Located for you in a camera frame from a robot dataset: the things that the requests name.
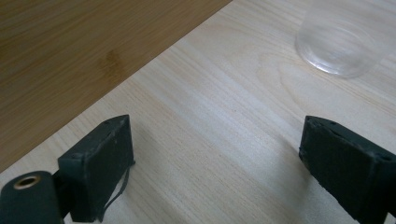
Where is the clear plastic cup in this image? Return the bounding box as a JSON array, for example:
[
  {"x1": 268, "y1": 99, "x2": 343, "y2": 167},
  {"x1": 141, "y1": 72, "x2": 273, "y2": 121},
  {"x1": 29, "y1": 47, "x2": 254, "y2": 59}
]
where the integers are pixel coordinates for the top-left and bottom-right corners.
[{"x1": 294, "y1": 0, "x2": 384, "y2": 79}]

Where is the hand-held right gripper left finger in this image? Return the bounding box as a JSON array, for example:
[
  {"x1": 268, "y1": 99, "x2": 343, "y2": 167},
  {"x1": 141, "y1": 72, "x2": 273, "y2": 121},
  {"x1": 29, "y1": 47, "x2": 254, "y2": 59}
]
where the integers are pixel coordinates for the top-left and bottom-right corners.
[{"x1": 57, "y1": 114, "x2": 136, "y2": 224}]

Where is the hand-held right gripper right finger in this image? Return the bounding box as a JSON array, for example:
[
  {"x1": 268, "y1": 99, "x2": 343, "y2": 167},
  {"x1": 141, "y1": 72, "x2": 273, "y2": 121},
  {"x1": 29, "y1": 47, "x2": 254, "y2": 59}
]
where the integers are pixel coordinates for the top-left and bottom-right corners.
[{"x1": 298, "y1": 115, "x2": 396, "y2": 224}]

